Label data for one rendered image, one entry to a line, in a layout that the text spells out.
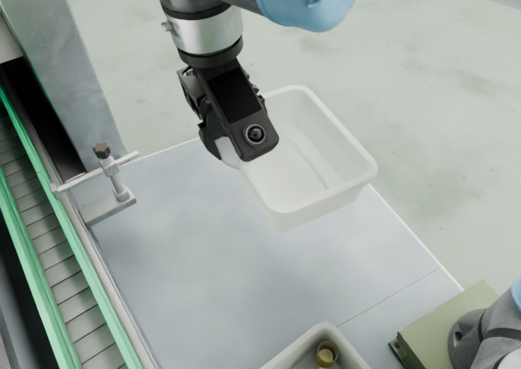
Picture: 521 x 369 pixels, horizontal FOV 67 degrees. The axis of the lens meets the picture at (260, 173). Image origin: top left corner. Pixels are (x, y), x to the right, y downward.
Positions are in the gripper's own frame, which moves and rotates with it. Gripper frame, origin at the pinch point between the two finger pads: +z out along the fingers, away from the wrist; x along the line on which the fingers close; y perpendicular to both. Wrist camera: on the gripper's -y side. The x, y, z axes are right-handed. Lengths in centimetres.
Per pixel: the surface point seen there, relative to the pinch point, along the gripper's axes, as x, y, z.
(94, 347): 32.1, -4.5, 19.0
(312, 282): -6.5, -8.4, 36.5
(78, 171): 29, 47, 33
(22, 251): 35.6, 12.2, 10.0
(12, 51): 25, 53, 1
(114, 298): 27.2, 1.9, 19.6
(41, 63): 20.9, 43.7, 0.0
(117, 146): 17, 45, 29
